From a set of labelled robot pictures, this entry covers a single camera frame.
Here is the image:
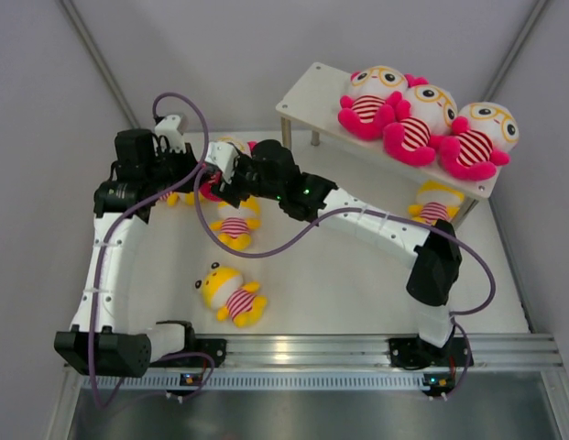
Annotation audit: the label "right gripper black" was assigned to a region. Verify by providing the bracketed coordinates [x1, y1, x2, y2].
[211, 158, 283, 207]

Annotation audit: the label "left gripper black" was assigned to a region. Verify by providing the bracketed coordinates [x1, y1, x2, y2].
[144, 142, 210, 194]

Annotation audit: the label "yellow plush sideways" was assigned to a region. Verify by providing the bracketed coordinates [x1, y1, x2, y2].
[158, 192, 202, 207]

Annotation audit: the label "pink plush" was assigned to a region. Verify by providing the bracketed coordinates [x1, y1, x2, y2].
[199, 136, 257, 202]
[438, 102, 520, 182]
[378, 74, 458, 167]
[337, 65, 409, 140]

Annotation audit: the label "yellow plush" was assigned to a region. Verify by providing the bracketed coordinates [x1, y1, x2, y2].
[194, 262, 268, 328]
[408, 181, 465, 226]
[209, 196, 261, 251]

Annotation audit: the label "yellow plush front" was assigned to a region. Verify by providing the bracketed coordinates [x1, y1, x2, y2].
[194, 262, 268, 328]

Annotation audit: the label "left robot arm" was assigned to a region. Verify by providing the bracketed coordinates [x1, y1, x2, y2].
[54, 127, 197, 378]

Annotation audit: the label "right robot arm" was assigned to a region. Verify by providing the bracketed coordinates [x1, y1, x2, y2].
[204, 139, 462, 364]

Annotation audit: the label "white two-tier shelf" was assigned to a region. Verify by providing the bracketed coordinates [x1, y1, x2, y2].
[276, 62, 498, 226]

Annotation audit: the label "yellow plush under shelf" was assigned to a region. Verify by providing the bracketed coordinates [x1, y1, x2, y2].
[408, 181, 465, 226]

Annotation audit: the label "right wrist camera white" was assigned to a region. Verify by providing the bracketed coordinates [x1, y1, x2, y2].
[204, 141, 240, 184]

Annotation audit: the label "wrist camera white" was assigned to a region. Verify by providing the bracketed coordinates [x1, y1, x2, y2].
[204, 141, 240, 184]
[154, 114, 187, 153]

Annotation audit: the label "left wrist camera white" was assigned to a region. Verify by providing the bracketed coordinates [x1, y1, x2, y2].
[154, 114, 187, 153]

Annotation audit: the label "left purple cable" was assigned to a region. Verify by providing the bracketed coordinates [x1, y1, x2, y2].
[86, 92, 216, 410]

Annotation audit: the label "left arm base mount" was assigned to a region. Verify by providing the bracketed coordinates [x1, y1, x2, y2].
[161, 338, 227, 369]

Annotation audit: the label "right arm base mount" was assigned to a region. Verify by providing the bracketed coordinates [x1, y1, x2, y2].
[388, 336, 475, 370]

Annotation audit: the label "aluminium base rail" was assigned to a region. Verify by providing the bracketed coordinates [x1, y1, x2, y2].
[96, 334, 563, 398]

